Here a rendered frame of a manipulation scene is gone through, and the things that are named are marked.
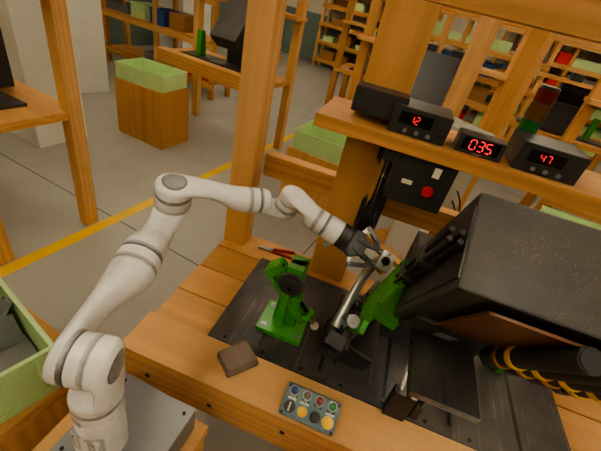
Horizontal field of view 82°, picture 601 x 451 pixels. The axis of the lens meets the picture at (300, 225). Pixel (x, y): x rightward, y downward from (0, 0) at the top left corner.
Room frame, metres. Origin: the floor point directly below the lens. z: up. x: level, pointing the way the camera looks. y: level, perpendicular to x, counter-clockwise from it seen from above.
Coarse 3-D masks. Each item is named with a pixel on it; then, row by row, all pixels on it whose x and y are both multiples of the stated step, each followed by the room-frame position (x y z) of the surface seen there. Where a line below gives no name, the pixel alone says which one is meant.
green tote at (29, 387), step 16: (0, 288) 0.62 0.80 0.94; (16, 304) 0.57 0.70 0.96; (16, 320) 0.60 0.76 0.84; (32, 320) 0.54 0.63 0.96; (32, 336) 0.54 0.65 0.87; (48, 336) 0.50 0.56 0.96; (48, 352) 0.47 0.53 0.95; (16, 368) 0.41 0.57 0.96; (32, 368) 0.44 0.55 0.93; (0, 384) 0.38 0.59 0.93; (16, 384) 0.40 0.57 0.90; (32, 384) 0.43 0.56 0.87; (48, 384) 0.45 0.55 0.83; (0, 400) 0.37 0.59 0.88; (16, 400) 0.39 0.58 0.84; (32, 400) 0.41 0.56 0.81; (0, 416) 0.36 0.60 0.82
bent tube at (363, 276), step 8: (384, 256) 0.80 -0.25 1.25; (392, 256) 0.80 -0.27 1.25; (376, 264) 0.78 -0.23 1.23; (384, 264) 0.83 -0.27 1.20; (392, 264) 0.79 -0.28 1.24; (360, 272) 0.86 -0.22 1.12; (368, 272) 0.85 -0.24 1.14; (360, 280) 0.84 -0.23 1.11; (352, 288) 0.83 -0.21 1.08; (360, 288) 0.83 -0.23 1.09; (352, 296) 0.80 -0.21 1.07; (344, 304) 0.78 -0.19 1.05; (352, 304) 0.80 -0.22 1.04; (344, 312) 0.76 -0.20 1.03; (336, 320) 0.74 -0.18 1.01
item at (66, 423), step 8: (64, 424) 0.36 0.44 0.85; (72, 424) 0.37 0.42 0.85; (200, 424) 0.44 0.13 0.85; (56, 432) 0.34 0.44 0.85; (64, 432) 0.35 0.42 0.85; (192, 432) 0.41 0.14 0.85; (200, 432) 0.42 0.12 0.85; (48, 440) 0.32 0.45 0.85; (56, 440) 0.33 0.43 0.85; (192, 440) 0.40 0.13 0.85; (200, 440) 0.40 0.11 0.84; (40, 448) 0.31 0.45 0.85; (48, 448) 0.31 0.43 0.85; (184, 448) 0.38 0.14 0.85; (192, 448) 0.38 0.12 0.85
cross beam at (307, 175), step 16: (272, 160) 1.23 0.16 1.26; (288, 160) 1.22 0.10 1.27; (272, 176) 1.22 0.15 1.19; (288, 176) 1.21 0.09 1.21; (304, 176) 1.20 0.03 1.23; (320, 176) 1.19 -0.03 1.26; (320, 192) 1.19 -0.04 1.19; (384, 208) 1.14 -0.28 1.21; (400, 208) 1.13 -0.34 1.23; (416, 208) 1.12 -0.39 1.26; (448, 208) 1.15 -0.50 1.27; (416, 224) 1.12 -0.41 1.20; (432, 224) 1.11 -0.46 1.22
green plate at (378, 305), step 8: (400, 264) 0.77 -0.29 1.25; (392, 272) 0.78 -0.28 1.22; (384, 280) 0.78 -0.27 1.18; (392, 280) 0.74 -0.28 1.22; (376, 288) 0.79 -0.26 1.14; (384, 288) 0.74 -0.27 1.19; (392, 288) 0.70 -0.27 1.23; (400, 288) 0.67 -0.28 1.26; (368, 296) 0.79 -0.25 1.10; (376, 296) 0.74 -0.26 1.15; (384, 296) 0.70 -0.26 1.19; (392, 296) 0.67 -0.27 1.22; (400, 296) 0.68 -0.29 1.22; (368, 304) 0.74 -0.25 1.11; (376, 304) 0.70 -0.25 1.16; (384, 304) 0.68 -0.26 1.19; (392, 304) 0.68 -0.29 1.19; (368, 312) 0.70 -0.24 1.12; (376, 312) 0.68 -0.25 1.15; (384, 312) 0.69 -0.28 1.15; (392, 312) 0.68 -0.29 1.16; (368, 320) 0.68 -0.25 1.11; (384, 320) 0.68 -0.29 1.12; (392, 320) 0.68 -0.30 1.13; (392, 328) 0.68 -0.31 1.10
